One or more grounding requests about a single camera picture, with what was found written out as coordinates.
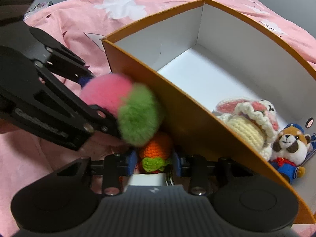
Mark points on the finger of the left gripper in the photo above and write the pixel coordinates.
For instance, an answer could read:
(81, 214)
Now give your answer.
(102, 120)
(68, 67)

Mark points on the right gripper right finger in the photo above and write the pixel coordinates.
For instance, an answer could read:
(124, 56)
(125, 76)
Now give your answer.
(199, 173)

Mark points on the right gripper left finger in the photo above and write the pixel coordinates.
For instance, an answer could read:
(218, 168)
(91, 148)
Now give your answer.
(112, 169)

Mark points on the pink and green pompom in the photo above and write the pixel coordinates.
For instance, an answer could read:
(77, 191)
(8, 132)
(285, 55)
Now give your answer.
(138, 112)

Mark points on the orange crochet carrot toy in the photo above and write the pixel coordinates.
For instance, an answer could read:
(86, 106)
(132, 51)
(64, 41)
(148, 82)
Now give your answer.
(155, 156)

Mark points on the white crochet bunny toy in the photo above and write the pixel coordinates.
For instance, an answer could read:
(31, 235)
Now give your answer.
(254, 121)

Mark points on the red panda sailor plush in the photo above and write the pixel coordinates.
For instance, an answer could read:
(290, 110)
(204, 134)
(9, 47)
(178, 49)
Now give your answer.
(289, 150)

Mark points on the person left hand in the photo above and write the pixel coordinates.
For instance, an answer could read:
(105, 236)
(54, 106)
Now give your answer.
(98, 143)

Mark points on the pink patterned bed duvet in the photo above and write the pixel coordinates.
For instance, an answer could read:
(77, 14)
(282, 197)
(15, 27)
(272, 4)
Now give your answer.
(80, 25)

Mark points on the orange cardboard storage box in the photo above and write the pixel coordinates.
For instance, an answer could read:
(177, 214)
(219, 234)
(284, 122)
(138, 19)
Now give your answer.
(199, 53)

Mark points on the blue card pack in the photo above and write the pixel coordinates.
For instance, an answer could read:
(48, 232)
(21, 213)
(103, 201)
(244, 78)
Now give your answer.
(311, 150)

